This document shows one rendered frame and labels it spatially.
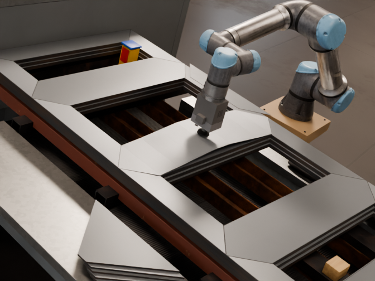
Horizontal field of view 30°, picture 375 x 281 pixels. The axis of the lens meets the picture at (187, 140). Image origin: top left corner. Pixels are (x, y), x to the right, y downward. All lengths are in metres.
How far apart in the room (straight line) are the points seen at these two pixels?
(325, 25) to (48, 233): 1.19
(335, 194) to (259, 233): 0.40
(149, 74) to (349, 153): 2.08
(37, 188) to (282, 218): 0.73
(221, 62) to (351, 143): 2.54
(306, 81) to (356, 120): 2.07
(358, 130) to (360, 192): 2.45
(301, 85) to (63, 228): 1.30
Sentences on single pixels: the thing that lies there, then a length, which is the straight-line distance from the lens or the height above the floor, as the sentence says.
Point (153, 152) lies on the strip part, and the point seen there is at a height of 0.86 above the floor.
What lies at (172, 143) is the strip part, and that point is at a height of 0.87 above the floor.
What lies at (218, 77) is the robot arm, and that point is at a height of 1.11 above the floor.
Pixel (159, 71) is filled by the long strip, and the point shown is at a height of 0.86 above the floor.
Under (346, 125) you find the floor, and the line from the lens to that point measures 4.81.
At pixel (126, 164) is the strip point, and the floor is 0.86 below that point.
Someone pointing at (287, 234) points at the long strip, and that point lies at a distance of 2.04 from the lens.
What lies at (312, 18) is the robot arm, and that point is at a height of 1.25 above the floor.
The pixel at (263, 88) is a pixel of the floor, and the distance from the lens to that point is 4.93.
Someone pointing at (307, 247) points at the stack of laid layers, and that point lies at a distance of 2.05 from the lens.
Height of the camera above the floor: 2.01
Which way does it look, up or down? 30 degrees down
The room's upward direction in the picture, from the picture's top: 16 degrees clockwise
